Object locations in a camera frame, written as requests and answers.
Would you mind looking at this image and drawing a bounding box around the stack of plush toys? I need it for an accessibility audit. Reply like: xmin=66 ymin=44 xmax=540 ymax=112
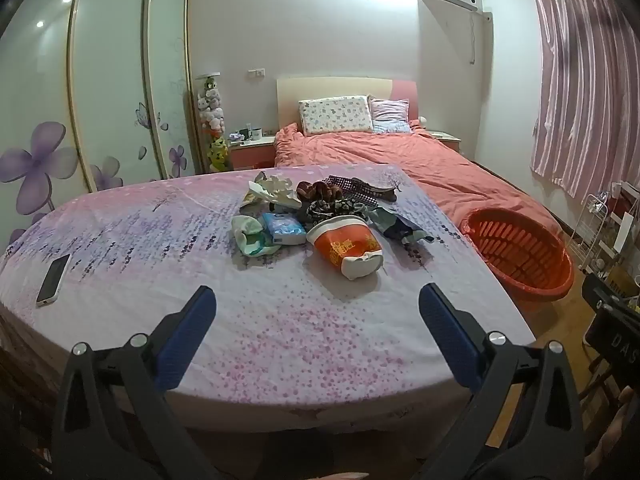
xmin=196 ymin=72 xmax=231 ymax=173

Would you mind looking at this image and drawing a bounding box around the black beaded hair clip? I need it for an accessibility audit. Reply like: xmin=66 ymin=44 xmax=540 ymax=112
xmin=320 ymin=175 xmax=403 ymax=204

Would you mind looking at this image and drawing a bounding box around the white floral pillow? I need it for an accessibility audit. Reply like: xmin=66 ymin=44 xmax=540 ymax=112
xmin=298 ymin=95 xmax=375 ymax=136

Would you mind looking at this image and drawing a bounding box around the brown cardboard box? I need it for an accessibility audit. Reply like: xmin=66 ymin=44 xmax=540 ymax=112
xmin=602 ymin=262 xmax=640 ymax=301

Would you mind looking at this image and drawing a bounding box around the cream pink headboard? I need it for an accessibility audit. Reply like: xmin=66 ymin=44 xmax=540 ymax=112
xmin=276 ymin=76 xmax=418 ymax=133

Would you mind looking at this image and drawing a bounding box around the brown striped scrunchie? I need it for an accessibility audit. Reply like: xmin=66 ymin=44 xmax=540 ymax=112
xmin=296 ymin=180 xmax=345 ymax=203

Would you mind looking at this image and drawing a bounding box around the white pipe cover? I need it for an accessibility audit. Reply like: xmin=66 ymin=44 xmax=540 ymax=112
xmin=469 ymin=10 xmax=493 ymax=65

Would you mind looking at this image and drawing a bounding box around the pink striped pillow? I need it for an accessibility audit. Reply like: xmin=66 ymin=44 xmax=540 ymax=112
xmin=368 ymin=96 xmax=413 ymax=134

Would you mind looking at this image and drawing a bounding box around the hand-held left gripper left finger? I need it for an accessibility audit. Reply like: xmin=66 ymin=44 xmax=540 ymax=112
xmin=50 ymin=285 xmax=221 ymax=480

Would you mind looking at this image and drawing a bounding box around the flower print sliding wardrobe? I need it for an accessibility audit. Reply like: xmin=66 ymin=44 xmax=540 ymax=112
xmin=0 ymin=0 xmax=203 ymax=256

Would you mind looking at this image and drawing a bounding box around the pink white nightstand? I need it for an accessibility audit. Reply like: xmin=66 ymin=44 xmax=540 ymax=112
xmin=228 ymin=136 xmax=277 ymax=171
xmin=427 ymin=130 xmax=461 ymax=153

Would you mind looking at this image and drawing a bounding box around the white wire rack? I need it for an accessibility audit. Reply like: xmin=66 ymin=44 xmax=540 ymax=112
xmin=567 ymin=192 xmax=626 ymax=271

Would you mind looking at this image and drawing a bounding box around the dark leopard scrunchie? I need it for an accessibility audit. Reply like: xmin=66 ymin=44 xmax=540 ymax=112
xmin=300 ymin=199 xmax=373 ymax=226

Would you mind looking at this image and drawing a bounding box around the yellow-green snack bag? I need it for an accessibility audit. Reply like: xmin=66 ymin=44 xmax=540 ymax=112
xmin=248 ymin=172 xmax=303 ymax=209

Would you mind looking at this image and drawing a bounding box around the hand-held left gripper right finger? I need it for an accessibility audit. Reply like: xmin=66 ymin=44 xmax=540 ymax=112
xmin=418 ymin=282 xmax=586 ymax=480

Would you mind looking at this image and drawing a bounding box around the orange plastic laundry basket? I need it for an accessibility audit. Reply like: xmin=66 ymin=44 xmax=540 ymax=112
xmin=458 ymin=207 xmax=576 ymax=305

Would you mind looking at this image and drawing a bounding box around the pink curtain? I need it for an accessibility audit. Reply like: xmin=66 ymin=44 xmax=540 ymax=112
xmin=530 ymin=0 xmax=640 ymax=198

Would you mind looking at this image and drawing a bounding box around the white smartphone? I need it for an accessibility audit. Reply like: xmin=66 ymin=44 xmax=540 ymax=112
xmin=36 ymin=254 xmax=72 ymax=307

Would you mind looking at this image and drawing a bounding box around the coral duvet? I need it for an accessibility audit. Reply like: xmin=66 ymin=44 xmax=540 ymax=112
xmin=274 ymin=122 xmax=566 ymax=241

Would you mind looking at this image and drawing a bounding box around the blue tissue pack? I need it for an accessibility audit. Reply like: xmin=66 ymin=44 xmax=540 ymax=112
xmin=261 ymin=211 xmax=307 ymax=247

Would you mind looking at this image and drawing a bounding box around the pink purple floral bedsheet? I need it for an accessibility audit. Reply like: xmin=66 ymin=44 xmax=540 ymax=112
xmin=0 ymin=162 xmax=538 ymax=433

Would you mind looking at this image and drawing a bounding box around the orange instant noodle cup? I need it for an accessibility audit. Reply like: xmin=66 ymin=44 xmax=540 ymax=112
xmin=306 ymin=216 xmax=385 ymax=281

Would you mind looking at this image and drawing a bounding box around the crumpled green white cloth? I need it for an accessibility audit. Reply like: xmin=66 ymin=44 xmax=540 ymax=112
xmin=231 ymin=215 xmax=281 ymax=257

